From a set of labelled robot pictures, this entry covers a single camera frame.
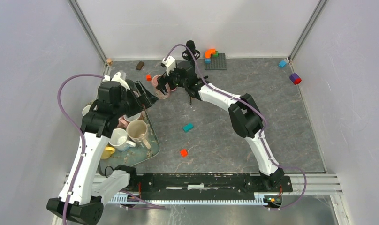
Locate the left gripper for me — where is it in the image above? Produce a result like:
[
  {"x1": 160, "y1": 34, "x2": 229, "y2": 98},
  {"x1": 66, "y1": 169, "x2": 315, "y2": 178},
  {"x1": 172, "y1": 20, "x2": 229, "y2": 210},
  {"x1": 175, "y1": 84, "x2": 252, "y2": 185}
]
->
[{"x1": 114, "y1": 80, "x2": 159, "y2": 118}]

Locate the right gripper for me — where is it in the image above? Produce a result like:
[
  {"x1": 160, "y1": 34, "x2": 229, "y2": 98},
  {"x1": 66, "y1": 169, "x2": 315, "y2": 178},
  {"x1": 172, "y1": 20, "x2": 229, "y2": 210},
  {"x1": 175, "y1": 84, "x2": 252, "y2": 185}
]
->
[{"x1": 156, "y1": 65, "x2": 188, "y2": 95}]

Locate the pink ghost pattern mug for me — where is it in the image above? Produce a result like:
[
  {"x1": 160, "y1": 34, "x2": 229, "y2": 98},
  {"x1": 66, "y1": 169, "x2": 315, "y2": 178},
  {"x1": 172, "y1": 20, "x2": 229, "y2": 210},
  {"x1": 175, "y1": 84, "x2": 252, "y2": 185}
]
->
[{"x1": 151, "y1": 75, "x2": 177, "y2": 99}]

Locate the salmon flower mug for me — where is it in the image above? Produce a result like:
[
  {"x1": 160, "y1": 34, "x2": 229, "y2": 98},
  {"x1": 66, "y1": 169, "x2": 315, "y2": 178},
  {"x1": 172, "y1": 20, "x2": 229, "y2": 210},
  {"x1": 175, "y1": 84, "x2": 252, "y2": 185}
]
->
[{"x1": 123, "y1": 112, "x2": 143, "y2": 123}]

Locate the pink octagonal mug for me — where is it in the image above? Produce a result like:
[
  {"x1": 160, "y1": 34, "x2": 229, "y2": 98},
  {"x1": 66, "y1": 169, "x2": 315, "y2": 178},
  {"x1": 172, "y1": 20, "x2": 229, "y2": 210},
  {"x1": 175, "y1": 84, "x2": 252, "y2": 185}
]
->
[{"x1": 117, "y1": 116, "x2": 129, "y2": 128}]

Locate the blue white mug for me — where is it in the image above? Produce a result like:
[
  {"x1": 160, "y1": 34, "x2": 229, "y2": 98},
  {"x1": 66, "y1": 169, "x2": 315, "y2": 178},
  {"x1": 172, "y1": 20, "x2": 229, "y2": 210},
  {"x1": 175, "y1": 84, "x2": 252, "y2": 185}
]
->
[{"x1": 109, "y1": 128, "x2": 136, "y2": 151}]

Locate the small grey-blue mug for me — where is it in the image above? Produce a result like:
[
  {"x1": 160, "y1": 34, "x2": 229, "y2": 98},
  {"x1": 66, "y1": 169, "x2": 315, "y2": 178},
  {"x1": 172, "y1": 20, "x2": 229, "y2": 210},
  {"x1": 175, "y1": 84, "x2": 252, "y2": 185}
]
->
[{"x1": 82, "y1": 105, "x2": 91, "y2": 116}]

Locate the yellow mug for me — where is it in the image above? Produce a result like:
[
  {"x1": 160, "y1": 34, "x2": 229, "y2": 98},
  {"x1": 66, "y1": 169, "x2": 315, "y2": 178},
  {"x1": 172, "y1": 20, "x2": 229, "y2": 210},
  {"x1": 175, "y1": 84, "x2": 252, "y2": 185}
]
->
[{"x1": 100, "y1": 146, "x2": 116, "y2": 160}]

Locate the tall seashell cream mug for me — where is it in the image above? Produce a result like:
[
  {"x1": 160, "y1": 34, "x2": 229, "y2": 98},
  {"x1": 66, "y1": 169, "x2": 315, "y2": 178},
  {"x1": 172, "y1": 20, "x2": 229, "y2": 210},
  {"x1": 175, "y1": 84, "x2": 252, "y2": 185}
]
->
[{"x1": 126, "y1": 120, "x2": 151, "y2": 150}]

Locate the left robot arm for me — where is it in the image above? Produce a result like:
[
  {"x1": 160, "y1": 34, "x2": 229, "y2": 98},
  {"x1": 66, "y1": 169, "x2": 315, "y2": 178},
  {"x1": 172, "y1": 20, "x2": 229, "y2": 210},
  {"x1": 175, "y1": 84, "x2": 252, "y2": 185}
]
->
[{"x1": 46, "y1": 81, "x2": 158, "y2": 225}]

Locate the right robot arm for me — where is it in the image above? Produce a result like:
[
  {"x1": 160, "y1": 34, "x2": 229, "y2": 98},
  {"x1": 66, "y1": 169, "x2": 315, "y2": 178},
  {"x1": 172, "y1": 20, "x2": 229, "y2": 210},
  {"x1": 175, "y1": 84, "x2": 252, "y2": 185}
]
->
[{"x1": 157, "y1": 60, "x2": 284, "y2": 191}]

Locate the brown block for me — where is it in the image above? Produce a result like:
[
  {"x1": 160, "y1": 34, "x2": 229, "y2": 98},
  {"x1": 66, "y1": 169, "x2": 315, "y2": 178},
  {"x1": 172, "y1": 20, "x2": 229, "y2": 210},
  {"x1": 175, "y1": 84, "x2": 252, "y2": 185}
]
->
[{"x1": 136, "y1": 61, "x2": 145, "y2": 71}]

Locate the black microphone on tripod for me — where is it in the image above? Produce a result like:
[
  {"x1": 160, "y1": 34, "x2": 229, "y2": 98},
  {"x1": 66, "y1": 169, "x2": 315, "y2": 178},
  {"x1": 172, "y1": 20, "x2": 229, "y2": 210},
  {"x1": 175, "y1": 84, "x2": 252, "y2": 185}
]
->
[{"x1": 182, "y1": 40, "x2": 201, "y2": 61}]

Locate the teal block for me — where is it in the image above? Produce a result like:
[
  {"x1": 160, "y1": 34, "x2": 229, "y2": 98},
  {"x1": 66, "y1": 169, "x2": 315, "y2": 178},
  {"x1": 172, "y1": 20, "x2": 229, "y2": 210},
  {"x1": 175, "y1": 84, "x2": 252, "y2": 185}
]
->
[{"x1": 182, "y1": 123, "x2": 194, "y2": 133}]

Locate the orange curved block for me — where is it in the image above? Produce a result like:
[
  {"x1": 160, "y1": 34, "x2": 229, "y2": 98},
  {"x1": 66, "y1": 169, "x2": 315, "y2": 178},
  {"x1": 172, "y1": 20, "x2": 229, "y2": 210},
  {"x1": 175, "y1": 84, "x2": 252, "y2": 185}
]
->
[{"x1": 205, "y1": 48, "x2": 216, "y2": 59}]

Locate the grey lego baseplate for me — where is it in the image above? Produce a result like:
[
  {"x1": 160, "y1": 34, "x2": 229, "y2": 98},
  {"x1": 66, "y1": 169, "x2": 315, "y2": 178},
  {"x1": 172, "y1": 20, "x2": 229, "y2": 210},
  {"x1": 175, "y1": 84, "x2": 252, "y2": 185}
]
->
[{"x1": 205, "y1": 53, "x2": 227, "y2": 70}]

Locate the floral green tray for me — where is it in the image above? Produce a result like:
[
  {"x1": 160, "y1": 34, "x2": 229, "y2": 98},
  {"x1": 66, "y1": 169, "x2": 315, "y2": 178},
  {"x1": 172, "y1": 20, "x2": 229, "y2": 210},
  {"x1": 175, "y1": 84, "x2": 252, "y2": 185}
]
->
[{"x1": 99, "y1": 111, "x2": 159, "y2": 168}]

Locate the red cube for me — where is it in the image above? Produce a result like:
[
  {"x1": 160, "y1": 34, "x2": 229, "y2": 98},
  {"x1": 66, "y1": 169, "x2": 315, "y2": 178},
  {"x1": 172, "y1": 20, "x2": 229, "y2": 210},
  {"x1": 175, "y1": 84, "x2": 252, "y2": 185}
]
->
[{"x1": 180, "y1": 149, "x2": 188, "y2": 157}]

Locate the blue block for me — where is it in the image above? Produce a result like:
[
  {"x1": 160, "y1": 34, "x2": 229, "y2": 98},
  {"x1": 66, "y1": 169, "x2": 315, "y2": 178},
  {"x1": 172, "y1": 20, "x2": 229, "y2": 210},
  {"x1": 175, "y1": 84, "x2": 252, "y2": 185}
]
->
[{"x1": 278, "y1": 59, "x2": 288, "y2": 68}]

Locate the purple red block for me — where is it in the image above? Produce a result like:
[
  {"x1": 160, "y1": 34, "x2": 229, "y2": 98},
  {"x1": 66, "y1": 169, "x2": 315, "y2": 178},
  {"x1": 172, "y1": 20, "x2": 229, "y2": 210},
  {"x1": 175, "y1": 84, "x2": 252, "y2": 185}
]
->
[{"x1": 289, "y1": 73, "x2": 302, "y2": 85}]

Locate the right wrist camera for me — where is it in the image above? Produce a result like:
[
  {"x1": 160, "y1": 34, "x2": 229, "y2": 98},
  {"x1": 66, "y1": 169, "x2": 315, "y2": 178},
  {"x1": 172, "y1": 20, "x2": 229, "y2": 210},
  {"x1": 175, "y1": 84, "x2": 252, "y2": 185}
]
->
[{"x1": 161, "y1": 56, "x2": 176, "y2": 76}]

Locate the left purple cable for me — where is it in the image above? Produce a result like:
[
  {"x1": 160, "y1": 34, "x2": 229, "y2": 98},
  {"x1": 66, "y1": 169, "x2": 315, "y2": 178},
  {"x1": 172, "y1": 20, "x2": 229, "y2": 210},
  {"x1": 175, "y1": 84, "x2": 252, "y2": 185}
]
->
[{"x1": 57, "y1": 74, "x2": 111, "y2": 225}]

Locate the purple cable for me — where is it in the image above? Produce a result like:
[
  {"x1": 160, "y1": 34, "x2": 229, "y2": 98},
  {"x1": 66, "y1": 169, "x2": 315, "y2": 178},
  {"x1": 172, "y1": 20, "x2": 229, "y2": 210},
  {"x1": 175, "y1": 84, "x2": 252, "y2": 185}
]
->
[
  {"x1": 163, "y1": 44, "x2": 308, "y2": 210},
  {"x1": 57, "y1": 74, "x2": 111, "y2": 225}
]

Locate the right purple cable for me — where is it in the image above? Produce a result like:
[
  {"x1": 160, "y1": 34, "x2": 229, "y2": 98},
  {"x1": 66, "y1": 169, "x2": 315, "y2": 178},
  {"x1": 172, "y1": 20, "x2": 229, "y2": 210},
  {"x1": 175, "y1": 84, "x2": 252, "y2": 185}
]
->
[{"x1": 163, "y1": 44, "x2": 308, "y2": 210}]

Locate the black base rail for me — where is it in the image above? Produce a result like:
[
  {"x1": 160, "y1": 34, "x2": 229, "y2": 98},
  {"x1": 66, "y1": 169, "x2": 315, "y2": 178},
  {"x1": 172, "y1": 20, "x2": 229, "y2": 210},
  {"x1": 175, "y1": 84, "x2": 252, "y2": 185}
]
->
[{"x1": 120, "y1": 173, "x2": 287, "y2": 201}]

